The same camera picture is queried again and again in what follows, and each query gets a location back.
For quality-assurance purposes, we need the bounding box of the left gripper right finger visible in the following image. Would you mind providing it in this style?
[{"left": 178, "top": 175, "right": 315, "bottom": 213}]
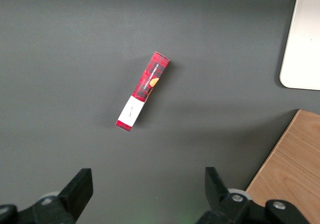
[{"left": 194, "top": 167, "right": 312, "bottom": 224}]

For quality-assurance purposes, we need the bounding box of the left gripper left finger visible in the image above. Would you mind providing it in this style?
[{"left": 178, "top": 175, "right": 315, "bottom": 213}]
[{"left": 0, "top": 168, "right": 94, "bottom": 224}]

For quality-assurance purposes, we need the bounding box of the cream plastic tray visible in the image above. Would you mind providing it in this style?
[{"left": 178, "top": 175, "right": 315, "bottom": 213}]
[{"left": 279, "top": 0, "right": 320, "bottom": 91}]

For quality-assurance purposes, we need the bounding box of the wooden two-drawer cabinet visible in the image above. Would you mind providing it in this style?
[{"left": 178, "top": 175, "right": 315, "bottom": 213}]
[{"left": 245, "top": 109, "right": 320, "bottom": 224}]

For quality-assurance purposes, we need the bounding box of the red plaid biscuit box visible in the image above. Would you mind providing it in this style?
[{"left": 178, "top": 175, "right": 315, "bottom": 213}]
[{"left": 115, "top": 51, "right": 171, "bottom": 133}]

